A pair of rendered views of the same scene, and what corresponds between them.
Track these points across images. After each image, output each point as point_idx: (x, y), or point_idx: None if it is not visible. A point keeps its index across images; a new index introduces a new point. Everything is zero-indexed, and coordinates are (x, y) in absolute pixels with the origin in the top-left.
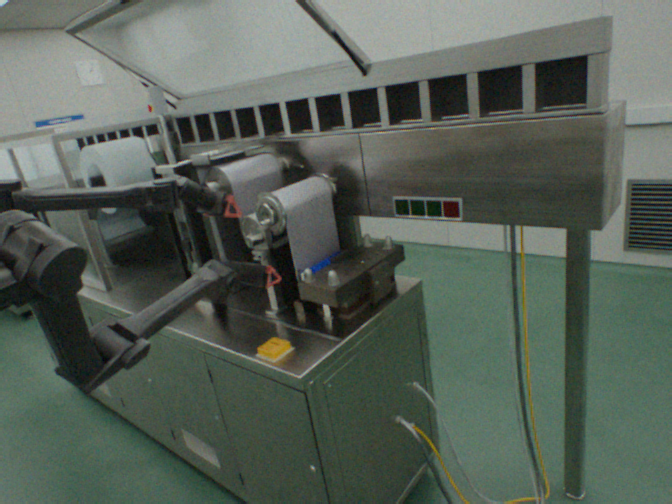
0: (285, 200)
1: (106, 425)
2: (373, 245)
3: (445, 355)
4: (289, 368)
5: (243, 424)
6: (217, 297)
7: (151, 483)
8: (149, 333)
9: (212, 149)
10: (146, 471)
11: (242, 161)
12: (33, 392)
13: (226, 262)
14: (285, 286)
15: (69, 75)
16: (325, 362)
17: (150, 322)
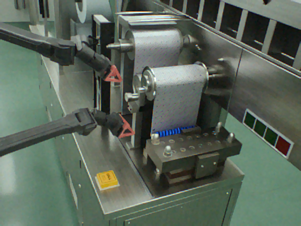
0: (161, 79)
1: (47, 141)
2: (221, 132)
3: (265, 208)
4: (104, 201)
5: (87, 202)
6: (80, 132)
7: (49, 190)
8: (3, 153)
9: (154, 5)
10: (50, 182)
11: (153, 32)
12: (26, 101)
13: (94, 112)
14: (144, 133)
15: None
16: (130, 209)
17: (4, 148)
